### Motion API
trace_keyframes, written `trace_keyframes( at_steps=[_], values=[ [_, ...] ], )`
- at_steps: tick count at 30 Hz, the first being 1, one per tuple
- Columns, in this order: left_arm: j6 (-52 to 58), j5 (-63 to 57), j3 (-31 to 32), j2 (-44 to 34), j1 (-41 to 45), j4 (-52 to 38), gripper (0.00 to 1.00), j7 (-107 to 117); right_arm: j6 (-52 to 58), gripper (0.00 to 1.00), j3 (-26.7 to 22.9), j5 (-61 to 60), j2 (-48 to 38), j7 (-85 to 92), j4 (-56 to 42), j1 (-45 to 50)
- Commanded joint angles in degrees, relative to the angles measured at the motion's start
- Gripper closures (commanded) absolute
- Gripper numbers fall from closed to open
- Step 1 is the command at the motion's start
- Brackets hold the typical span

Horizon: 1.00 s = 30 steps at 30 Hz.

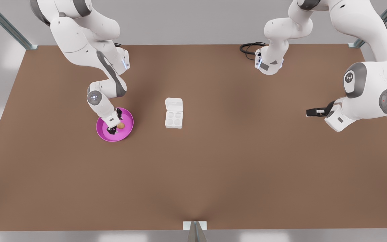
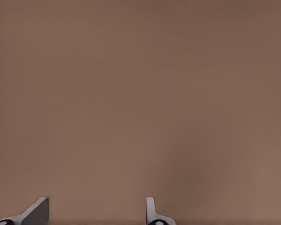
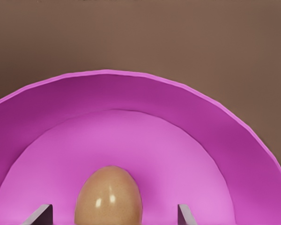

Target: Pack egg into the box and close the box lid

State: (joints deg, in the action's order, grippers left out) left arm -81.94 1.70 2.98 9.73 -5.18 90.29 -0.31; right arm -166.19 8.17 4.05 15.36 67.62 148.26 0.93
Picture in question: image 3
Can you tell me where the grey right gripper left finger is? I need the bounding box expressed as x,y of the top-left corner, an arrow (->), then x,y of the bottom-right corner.
21,204 -> 54,225

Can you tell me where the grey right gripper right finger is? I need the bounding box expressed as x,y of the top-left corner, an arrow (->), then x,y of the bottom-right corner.
177,203 -> 198,225

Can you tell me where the brown speckled egg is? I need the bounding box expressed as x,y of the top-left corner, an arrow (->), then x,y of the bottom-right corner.
74,165 -> 142,225

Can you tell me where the pink round bowl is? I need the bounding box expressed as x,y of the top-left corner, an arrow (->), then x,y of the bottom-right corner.
0,69 -> 281,225

